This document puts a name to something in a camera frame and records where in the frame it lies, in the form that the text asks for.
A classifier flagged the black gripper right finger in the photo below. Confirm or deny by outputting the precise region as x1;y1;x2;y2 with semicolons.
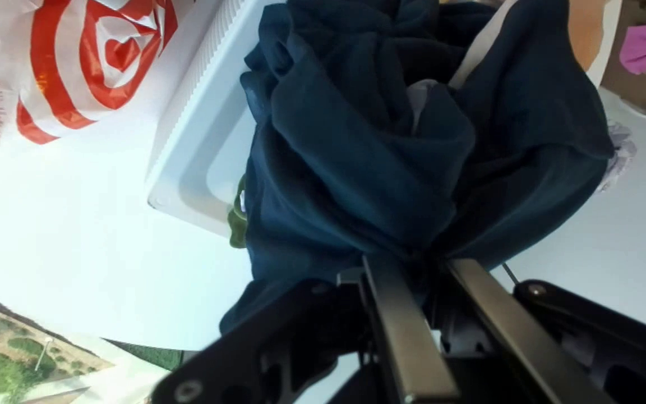
445;256;646;404

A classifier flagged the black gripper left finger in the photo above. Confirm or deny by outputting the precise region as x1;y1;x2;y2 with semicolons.
148;253;462;404

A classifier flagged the navy blue cloth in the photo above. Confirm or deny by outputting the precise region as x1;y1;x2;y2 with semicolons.
218;0;619;342

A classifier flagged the white plastic basket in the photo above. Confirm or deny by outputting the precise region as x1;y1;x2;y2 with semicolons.
146;0;296;241

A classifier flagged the white red plastic bag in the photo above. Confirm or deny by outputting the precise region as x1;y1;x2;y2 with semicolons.
0;0;227;149

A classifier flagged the green cloth item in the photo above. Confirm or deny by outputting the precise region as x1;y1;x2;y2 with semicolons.
224;178;254;252

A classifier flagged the brown cardboard box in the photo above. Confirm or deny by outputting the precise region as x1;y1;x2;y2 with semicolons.
600;0;646;122

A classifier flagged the orange round item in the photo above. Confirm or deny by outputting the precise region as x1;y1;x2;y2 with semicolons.
565;0;626;76

